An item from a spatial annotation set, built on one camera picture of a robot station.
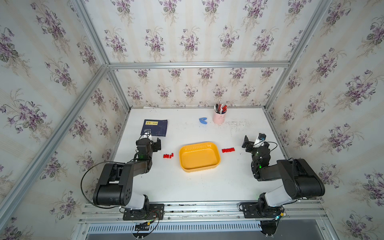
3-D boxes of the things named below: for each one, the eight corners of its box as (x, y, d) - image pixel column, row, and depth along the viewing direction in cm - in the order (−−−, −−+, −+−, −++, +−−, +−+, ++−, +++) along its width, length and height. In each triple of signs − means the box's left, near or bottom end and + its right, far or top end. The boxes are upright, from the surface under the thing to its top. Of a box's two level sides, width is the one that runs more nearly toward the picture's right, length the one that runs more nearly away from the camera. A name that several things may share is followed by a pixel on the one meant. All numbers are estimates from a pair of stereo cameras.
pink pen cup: (213, 124, 112) (214, 116, 104) (212, 117, 116) (213, 108, 109) (226, 124, 112) (228, 116, 104) (224, 117, 116) (226, 108, 109)
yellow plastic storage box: (183, 176, 87) (182, 172, 83) (178, 151, 97) (178, 146, 93) (221, 167, 91) (223, 163, 86) (213, 144, 101) (214, 139, 97)
